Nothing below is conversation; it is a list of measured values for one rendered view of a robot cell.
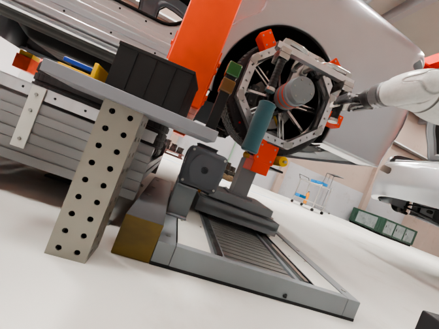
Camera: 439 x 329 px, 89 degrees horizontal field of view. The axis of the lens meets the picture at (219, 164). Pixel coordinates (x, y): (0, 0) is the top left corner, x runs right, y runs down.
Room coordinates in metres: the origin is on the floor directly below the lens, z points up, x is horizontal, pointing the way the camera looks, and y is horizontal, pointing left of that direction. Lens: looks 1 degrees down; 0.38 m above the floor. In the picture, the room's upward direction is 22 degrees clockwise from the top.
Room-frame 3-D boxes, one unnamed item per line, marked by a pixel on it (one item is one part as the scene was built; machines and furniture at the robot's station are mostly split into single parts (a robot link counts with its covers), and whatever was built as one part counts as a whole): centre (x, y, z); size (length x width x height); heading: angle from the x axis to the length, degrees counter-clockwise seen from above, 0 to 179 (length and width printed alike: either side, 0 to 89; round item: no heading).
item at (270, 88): (1.00, -0.09, 0.83); 0.04 x 0.04 x 0.16
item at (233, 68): (0.67, 0.07, 0.64); 0.04 x 0.04 x 0.04; 11
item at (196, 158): (1.17, 0.09, 0.26); 0.42 x 0.18 x 0.35; 11
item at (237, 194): (1.43, -0.17, 0.32); 0.40 x 0.30 x 0.28; 101
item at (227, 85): (0.67, 0.07, 0.59); 0.04 x 0.04 x 0.04; 11
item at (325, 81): (1.26, -0.21, 0.85); 0.54 x 0.07 x 0.54; 101
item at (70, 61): (0.59, 0.43, 0.47); 0.07 x 0.07 x 0.02; 11
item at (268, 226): (1.43, -0.17, 0.13); 0.50 x 0.36 x 0.10; 101
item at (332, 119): (1.06, -0.42, 0.83); 0.04 x 0.04 x 0.16
